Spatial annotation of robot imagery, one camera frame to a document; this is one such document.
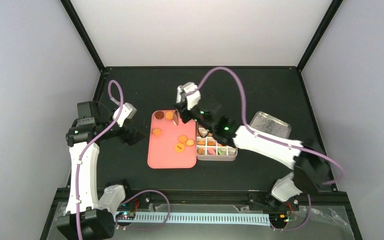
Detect silver tin lid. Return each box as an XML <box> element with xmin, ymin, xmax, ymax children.
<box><xmin>249</xmin><ymin>111</ymin><xmax>292</xmax><ymax>139</ymax></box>

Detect silver metal tongs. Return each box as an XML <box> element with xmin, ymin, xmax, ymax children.
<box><xmin>172</xmin><ymin>110</ymin><xmax>179</xmax><ymax>126</ymax></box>

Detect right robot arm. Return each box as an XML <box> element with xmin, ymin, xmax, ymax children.
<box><xmin>174</xmin><ymin>102</ymin><xmax>329</xmax><ymax>210</ymax></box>

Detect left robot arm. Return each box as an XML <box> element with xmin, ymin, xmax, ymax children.
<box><xmin>56</xmin><ymin>101</ymin><xmax>145</xmax><ymax>240</ymax></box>

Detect spiky flower cookie left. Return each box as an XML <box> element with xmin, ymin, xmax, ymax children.
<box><xmin>151</xmin><ymin>127</ymin><xmax>162</xmax><ymax>136</ymax></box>

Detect pale oval cookie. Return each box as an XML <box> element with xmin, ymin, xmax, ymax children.
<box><xmin>185</xmin><ymin>139</ymin><xmax>195</xmax><ymax>147</ymax></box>

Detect pale flower cookie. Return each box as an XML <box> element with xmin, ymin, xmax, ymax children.
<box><xmin>178</xmin><ymin>135</ymin><xmax>189</xmax><ymax>143</ymax></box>

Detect round orange cookie top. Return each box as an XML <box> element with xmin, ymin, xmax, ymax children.
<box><xmin>164</xmin><ymin>111</ymin><xmax>174</xmax><ymax>121</ymax></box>

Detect metal tin with white dividers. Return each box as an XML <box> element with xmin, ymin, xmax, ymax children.
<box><xmin>196</xmin><ymin>124</ymin><xmax>238</xmax><ymax>162</ymax></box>

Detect dark chocolate round cookie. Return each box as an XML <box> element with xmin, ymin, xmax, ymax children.
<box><xmin>154</xmin><ymin>110</ymin><xmax>165</xmax><ymax>120</ymax></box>

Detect pink cookie in tin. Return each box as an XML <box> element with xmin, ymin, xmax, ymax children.
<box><xmin>207</xmin><ymin>148</ymin><xmax>217</xmax><ymax>155</ymax></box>

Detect round cookie with red mark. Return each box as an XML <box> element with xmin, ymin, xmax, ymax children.
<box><xmin>174</xmin><ymin>142</ymin><xmax>185</xmax><ymax>153</ymax></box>

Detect pink plastic tray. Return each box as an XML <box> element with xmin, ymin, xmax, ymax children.
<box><xmin>147</xmin><ymin>110</ymin><xmax>197</xmax><ymax>169</ymax></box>

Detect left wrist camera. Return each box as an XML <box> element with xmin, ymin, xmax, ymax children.
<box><xmin>112</xmin><ymin>102</ymin><xmax>137</xmax><ymax>128</ymax></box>

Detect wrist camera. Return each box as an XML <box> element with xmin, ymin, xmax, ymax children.
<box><xmin>112</xmin><ymin>102</ymin><xmax>137</xmax><ymax>128</ymax></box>
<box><xmin>176</xmin><ymin>82</ymin><xmax>201</xmax><ymax>111</ymax></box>

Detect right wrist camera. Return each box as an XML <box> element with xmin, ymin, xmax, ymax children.
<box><xmin>176</xmin><ymin>82</ymin><xmax>201</xmax><ymax>111</ymax></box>

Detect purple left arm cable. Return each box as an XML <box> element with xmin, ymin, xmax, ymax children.
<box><xmin>74</xmin><ymin>79</ymin><xmax>125</xmax><ymax>240</ymax></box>

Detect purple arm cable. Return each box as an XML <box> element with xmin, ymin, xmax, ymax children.
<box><xmin>74</xmin><ymin>79</ymin><xmax>125</xmax><ymax>240</ymax></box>
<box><xmin>195</xmin><ymin>66</ymin><xmax>345</xmax><ymax>186</ymax></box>

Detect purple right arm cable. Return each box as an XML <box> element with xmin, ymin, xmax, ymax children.
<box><xmin>195</xmin><ymin>66</ymin><xmax>345</xmax><ymax>186</ymax></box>

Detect black front rail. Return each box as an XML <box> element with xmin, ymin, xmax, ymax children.
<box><xmin>131</xmin><ymin>189</ymin><xmax>270</xmax><ymax>204</ymax></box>

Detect white slotted cable duct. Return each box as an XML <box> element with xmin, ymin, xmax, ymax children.
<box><xmin>116</xmin><ymin>211</ymin><xmax>271</xmax><ymax>227</ymax></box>

